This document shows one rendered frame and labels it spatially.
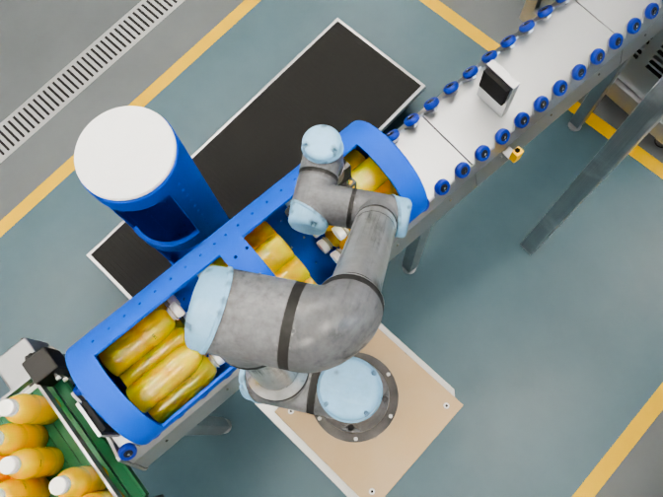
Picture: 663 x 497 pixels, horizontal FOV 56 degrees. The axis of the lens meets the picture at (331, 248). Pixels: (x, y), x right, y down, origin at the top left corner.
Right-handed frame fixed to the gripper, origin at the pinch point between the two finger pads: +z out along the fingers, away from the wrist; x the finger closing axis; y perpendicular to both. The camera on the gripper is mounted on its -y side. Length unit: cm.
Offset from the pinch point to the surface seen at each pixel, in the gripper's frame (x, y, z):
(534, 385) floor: -73, 38, 117
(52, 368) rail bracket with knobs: 19, -74, 16
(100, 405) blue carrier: -3, -64, -6
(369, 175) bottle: -0.8, 13.4, -3.1
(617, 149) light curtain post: -33, 74, 18
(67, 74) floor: 169, -24, 115
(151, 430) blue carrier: -13, -61, 3
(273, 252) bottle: -0.7, -15.3, -3.1
